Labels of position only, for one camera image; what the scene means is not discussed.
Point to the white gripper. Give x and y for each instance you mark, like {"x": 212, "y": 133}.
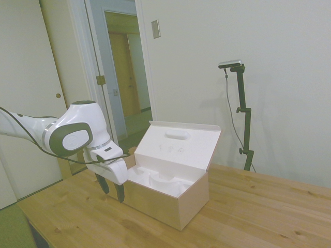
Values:
{"x": 113, "y": 171}

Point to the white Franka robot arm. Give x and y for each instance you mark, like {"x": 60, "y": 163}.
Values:
{"x": 75, "y": 124}

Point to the open white cardboard box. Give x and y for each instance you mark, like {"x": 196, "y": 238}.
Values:
{"x": 165, "y": 170}

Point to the brass door hinge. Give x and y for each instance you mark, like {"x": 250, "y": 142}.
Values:
{"x": 101, "y": 79}

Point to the white open door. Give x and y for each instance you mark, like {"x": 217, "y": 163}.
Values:
{"x": 113, "y": 77}

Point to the wooden hallway door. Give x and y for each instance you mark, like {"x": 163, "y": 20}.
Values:
{"x": 121, "y": 77}

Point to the white closet door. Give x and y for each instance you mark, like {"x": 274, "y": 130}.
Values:
{"x": 28, "y": 90}

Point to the black camera stand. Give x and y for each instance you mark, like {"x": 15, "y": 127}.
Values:
{"x": 244, "y": 116}

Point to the white light switch plate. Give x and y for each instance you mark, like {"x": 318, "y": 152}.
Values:
{"x": 156, "y": 29}

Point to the grey camera on stand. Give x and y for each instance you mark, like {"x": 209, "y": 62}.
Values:
{"x": 230, "y": 64}

